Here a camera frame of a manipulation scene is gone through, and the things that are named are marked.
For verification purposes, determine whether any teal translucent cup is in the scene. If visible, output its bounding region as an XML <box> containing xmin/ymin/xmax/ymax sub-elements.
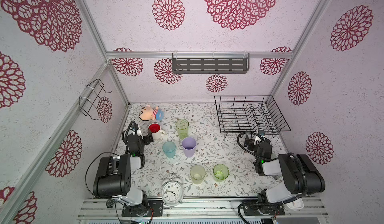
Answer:
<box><xmin>163</xmin><ymin>141</ymin><xmax>177</xmax><ymax>158</ymax></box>

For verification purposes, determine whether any black wire dish rack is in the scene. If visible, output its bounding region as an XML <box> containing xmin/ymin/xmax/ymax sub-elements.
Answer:
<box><xmin>214</xmin><ymin>95</ymin><xmax>291</xmax><ymax>137</ymax></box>

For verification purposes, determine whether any tall green translucent cup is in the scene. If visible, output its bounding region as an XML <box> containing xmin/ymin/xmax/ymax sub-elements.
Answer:
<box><xmin>176</xmin><ymin>119</ymin><xmax>189</xmax><ymax>140</ymax></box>

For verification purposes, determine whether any purple plastic cup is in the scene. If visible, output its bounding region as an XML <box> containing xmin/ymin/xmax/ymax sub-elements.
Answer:
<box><xmin>182</xmin><ymin>137</ymin><xmax>197</xmax><ymax>158</ymax></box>

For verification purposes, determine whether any pale yellow-green cup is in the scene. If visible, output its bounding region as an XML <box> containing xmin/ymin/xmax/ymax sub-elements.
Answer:
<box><xmin>190</xmin><ymin>165</ymin><xmax>206</xmax><ymax>185</ymax></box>

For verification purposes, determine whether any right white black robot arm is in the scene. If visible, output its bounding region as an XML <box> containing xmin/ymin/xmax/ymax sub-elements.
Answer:
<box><xmin>237</xmin><ymin>131</ymin><xmax>326</xmax><ymax>207</ymax></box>

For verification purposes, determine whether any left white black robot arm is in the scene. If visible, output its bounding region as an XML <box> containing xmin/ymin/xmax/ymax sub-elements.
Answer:
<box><xmin>85</xmin><ymin>121</ymin><xmax>154</xmax><ymax>216</ymax></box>

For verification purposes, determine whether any white mug red inside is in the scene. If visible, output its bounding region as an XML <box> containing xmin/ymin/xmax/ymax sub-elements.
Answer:
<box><xmin>148</xmin><ymin>123</ymin><xmax>167</xmax><ymax>141</ymax></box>

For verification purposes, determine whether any plush doll toy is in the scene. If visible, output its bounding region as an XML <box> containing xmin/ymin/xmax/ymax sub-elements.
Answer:
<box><xmin>139</xmin><ymin>105</ymin><xmax>164</xmax><ymax>121</ymax></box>

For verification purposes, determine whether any bright green cup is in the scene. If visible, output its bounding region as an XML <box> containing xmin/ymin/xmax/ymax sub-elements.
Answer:
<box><xmin>213</xmin><ymin>164</ymin><xmax>229</xmax><ymax>182</ymax></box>

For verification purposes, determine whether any white twin-bell alarm clock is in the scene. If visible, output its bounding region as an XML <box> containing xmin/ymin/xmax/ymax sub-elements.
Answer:
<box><xmin>162</xmin><ymin>178</ymin><xmax>184</xmax><ymax>207</ymax></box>

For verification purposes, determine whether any white square timer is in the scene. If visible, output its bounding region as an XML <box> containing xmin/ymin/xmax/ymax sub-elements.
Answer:
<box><xmin>284</xmin><ymin>199</ymin><xmax>304</xmax><ymax>211</ymax></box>

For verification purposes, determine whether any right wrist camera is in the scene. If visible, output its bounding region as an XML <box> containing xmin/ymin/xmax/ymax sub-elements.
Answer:
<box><xmin>255</xmin><ymin>129</ymin><xmax>265</xmax><ymax>143</ymax></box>

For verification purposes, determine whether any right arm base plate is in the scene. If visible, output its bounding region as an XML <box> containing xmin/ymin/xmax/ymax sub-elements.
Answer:
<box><xmin>242</xmin><ymin>200</ymin><xmax>285</xmax><ymax>216</ymax></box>

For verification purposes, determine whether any black wire wall holder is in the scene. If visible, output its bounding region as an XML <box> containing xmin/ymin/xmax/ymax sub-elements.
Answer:
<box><xmin>78</xmin><ymin>79</ymin><xmax>113</xmax><ymax>123</ymax></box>

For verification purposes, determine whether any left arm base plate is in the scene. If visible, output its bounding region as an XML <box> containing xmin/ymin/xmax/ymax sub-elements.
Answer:
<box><xmin>122</xmin><ymin>200</ymin><xmax>164</xmax><ymax>218</ymax></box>

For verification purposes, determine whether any grey slotted wall shelf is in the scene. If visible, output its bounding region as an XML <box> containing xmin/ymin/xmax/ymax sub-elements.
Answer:
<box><xmin>171</xmin><ymin>53</ymin><xmax>250</xmax><ymax>74</ymax></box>

